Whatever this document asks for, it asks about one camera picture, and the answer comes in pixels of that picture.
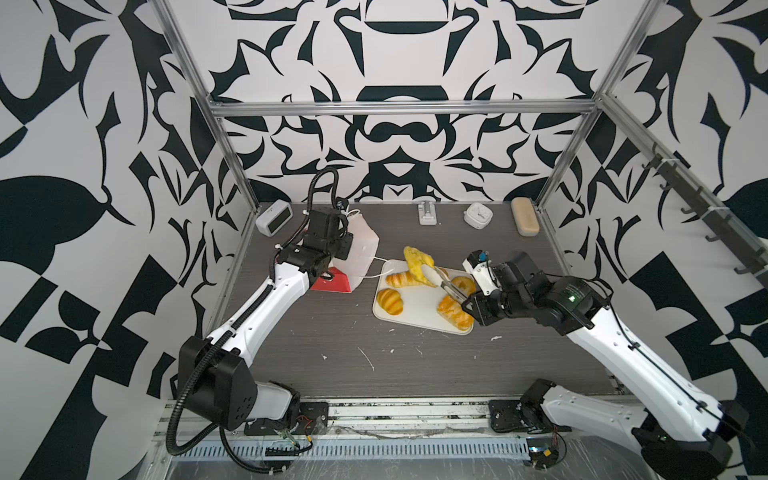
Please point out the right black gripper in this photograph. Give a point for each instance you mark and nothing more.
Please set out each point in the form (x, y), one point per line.
(479, 311)

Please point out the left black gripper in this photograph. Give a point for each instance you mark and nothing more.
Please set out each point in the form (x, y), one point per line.
(344, 244)

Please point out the long braided fake bread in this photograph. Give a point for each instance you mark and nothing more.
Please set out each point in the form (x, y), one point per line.
(451, 310)

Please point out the red white paper bag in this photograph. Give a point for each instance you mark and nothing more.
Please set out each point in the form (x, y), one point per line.
(348, 274)

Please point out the round yellow fake bun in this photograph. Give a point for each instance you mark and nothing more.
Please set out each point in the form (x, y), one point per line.
(390, 301)

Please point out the yellow fake bagel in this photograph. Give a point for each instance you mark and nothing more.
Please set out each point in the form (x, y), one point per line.
(465, 284)

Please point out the long ridged fake loaf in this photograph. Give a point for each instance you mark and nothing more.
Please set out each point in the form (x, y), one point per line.
(405, 279)

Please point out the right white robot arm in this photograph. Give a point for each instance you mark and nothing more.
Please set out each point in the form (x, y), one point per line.
(680, 431)

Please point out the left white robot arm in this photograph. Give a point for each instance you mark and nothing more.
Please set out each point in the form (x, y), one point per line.
(215, 380)

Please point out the white plastic tray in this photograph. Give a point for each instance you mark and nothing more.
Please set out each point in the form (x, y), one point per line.
(420, 304)

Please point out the white digital clock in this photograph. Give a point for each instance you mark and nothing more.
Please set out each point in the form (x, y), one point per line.
(273, 218)

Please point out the small white alarm clock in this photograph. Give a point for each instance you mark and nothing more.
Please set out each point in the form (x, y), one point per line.
(478, 216)

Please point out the beige glasses case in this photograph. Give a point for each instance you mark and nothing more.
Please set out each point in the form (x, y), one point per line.
(525, 217)

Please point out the small circuit board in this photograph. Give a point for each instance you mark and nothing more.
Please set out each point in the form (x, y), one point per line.
(546, 452)

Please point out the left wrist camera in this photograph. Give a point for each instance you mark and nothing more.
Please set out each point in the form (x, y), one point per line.
(341, 204)

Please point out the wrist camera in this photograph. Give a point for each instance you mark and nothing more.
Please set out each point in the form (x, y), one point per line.
(341, 204)
(477, 264)

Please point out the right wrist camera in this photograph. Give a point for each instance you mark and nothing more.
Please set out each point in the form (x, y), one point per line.
(477, 264)

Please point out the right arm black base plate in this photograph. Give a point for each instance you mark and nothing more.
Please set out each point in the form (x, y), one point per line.
(518, 416)

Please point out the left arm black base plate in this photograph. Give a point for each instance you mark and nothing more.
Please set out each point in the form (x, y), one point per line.
(305, 417)

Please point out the grey wall hook rail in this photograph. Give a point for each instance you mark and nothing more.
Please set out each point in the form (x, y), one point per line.
(701, 204)

